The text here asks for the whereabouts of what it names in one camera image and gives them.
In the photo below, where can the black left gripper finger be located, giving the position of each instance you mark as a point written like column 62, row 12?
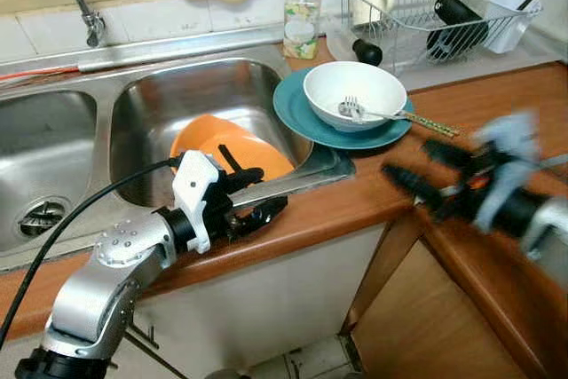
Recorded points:
column 257, row 217
column 244, row 177

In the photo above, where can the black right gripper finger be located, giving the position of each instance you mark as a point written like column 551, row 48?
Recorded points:
column 448, row 154
column 415, row 185

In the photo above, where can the white ceramic bowl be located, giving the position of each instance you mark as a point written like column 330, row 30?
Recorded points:
column 373, row 84

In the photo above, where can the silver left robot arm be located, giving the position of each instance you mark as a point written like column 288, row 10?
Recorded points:
column 98, row 290

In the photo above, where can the black utensil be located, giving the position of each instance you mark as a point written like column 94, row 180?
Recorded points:
column 232, row 161

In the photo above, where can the orange plastic plate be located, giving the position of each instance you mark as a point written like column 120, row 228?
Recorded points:
column 200, row 129
column 262, row 159

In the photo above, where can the white cabinet front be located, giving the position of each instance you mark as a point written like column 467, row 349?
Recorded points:
column 266, row 299

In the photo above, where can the grey countertop joint strip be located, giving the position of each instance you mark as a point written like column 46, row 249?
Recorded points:
column 555, row 159

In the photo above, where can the stainless steel double sink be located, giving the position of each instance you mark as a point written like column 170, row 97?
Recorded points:
column 177, row 90

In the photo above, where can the grey drain tray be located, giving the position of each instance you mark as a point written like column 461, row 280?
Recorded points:
column 524, row 64

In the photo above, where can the small black round object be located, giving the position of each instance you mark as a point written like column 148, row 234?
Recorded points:
column 367, row 52

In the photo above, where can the brown wooden cabinet door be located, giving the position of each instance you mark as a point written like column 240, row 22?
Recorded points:
column 426, row 317

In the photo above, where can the white plastic utensil cup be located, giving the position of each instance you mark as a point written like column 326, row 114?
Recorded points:
column 508, row 28

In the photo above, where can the black bottle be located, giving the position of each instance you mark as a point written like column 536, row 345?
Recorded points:
column 457, row 15

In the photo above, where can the clear soap pump bottle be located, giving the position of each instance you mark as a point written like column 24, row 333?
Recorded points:
column 302, row 24

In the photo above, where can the cream mug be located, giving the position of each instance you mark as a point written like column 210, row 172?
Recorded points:
column 371, row 2

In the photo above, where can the sink drain strainer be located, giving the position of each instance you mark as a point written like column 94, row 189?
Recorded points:
column 40, row 217

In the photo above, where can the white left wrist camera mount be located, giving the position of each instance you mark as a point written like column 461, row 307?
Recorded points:
column 191, row 188

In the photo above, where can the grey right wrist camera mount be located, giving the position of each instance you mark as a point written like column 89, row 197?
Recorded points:
column 510, row 161

